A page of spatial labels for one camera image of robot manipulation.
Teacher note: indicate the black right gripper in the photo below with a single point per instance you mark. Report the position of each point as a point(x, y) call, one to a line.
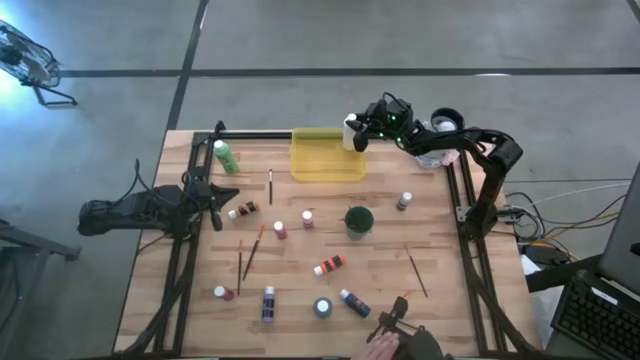
point(390, 120)

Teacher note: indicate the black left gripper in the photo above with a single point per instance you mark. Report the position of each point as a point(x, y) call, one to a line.
point(197, 207)

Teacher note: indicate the tall white bottle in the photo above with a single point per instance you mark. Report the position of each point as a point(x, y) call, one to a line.
point(348, 131)

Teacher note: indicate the large green paint bottle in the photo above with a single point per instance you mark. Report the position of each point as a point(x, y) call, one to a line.
point(227, 159)

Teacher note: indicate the black paintbrush white ferrule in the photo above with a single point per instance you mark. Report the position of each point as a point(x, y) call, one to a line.
point(270, 187)

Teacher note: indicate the brown bottle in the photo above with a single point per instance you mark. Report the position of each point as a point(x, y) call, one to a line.
point(404, 200)

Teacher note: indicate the teal plastic cup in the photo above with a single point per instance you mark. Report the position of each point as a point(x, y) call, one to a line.
point(359, 223)

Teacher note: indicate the large dark grey bottle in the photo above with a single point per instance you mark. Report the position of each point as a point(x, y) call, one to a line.
point(323, 307)

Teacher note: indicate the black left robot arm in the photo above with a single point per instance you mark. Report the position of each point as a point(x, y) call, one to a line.
point(125, 210)

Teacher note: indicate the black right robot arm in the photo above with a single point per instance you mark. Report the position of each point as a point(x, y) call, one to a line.
point(480, 137)

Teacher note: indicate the small red paint bottle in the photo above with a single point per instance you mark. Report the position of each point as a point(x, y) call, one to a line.
point(280, 230)

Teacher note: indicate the small pink paint bottle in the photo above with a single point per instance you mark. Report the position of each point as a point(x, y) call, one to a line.
point(307, 219)

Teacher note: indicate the small maroon paint bottle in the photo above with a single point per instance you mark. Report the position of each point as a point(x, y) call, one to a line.
point(223, 293)

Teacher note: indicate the small purple paint bottle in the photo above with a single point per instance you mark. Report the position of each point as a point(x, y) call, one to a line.
point(268, 305)

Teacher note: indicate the small orange paint bottle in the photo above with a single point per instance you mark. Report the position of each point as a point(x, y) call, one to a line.
point(330, 264)

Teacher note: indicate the small blue paint bottle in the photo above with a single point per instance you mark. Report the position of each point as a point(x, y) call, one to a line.
point(356, 304)

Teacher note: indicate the yellow plastic bin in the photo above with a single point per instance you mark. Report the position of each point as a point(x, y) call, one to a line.
point(322, 160)

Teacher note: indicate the thin brown paintbrush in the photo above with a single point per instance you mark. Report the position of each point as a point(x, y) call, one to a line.
point(239, 267)

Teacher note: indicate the small pink tag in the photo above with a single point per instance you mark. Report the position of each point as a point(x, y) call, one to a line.
point(450, 158)

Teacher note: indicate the person's hand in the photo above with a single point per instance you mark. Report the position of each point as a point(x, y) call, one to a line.
point(380, 347)

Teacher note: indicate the black handheld tool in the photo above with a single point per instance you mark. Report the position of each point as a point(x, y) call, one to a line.
point(420, 345)

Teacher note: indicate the black floor fan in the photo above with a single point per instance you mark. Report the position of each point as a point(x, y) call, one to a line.
point(30, 60)

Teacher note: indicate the grey laptop computer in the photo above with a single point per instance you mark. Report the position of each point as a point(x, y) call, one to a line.
point(620, 240)

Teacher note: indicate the black aluminium table frame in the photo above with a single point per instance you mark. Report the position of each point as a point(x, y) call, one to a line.
point(175, 280)

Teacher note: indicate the black desk frame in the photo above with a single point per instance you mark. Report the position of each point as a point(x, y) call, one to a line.
point(30, 245)

